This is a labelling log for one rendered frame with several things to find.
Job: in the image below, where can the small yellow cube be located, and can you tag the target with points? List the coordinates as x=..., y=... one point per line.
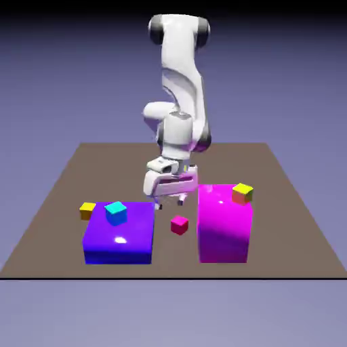
x=86, y=210
x=243, y=193

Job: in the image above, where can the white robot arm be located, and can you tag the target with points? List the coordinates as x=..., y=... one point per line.
x=179, y=81

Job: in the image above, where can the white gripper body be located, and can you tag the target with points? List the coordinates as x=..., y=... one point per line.
x=173, y=185

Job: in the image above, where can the large blue box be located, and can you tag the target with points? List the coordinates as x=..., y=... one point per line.
x=119, y=233

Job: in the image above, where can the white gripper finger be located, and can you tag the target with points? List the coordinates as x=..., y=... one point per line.
x=182, y=199
x=158, y=203

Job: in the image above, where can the small cyan cube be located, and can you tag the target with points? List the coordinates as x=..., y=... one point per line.
x=116, y=213

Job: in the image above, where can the large magenta box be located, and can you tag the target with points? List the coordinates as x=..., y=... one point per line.
x=223, y=225

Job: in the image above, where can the small pink cube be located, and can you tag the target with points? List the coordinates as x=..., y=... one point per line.
x=179, y=225

